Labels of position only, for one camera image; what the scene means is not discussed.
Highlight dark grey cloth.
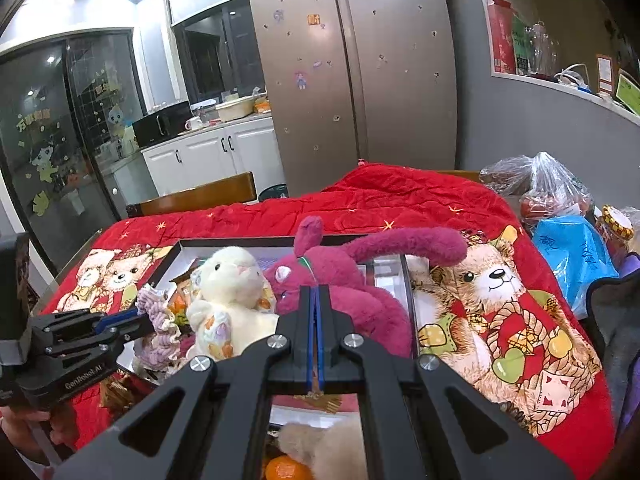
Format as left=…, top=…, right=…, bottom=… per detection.
left=585, top=267, right=640, bottom=411

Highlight beige fluffy plush toy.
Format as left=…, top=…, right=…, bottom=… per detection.
left=276, top=420, right=369, bottom=480

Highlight brown snack packet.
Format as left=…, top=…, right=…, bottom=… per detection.
left=170, top=265, right=201, bottom=286

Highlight red gift box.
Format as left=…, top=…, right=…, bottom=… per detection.
left=487, top=0, right=517, bottom=76

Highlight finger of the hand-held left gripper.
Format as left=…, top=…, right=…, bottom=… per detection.
left=45, top=316, right=157, bottom=361
left=32, top=308, right=143, bottom=335

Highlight person's left hand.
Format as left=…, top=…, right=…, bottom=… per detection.
left=0, top=402, right=80, bottom=461

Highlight silver refrigerator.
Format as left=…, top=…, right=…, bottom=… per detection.
left=243, top=0, right=458, bottom=198

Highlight glass bottles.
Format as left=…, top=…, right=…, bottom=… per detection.
left=530, top=20, right=558, bottom=78

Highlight white wall shelf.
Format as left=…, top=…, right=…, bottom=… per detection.
left=472, top=0, right=640, bottom=126

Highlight green box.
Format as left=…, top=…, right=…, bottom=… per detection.
left=512, top=15, right=533, bottom=77

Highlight clear plastic bag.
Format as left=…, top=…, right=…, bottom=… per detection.
left=480, top=151, right=596, bottom=226

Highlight white kitchen cabinet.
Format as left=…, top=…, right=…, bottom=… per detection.
left=140, top=115, right=283, bottom=198

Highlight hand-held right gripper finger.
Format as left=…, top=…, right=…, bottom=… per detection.
left=52, top=284, right=317, bottom=480
left=316, top=284, right=576, bottom=480

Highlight black framed tray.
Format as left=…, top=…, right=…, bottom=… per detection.
left=115, top=234, right=420, bottom=480

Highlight glass jar with gold lid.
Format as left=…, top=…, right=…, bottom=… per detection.
left=597, top=204, right=636, bottom=251

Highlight blue plastic bag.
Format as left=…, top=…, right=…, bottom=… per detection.
left=531, top=214, right=621, bottom=318

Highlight brown patterned hair clip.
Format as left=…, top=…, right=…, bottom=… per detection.
left=497, top=400, right=533, bottom=433

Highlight glass sliding door with stickers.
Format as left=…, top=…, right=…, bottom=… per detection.
left=0, top=30, right=148, bottom=273

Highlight purple cloth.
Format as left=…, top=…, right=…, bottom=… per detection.
left=615, top=251, right=640, bottom=281

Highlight purple knitted scrunchie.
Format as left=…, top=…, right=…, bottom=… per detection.
left=136, top=284, right=182, bottom=376

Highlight white plush lamb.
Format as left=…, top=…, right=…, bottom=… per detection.
left=186, top=246, right=280, bottom=361

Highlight red printed blanket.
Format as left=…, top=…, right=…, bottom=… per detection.
left=42, top=162, right=618, bottom=480

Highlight black microwave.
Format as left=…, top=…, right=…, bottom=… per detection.
left=131, top=101, right=193, bottom=148

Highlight cream basin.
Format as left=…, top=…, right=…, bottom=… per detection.
left=215, top=95, right=256, bottom=122

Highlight pink plush bear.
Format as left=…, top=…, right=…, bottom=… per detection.
left=263, top=216, right=471, bottom=358

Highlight dark kitchen window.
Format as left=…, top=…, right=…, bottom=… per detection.
left=165, top=0, right=268, bottom=106

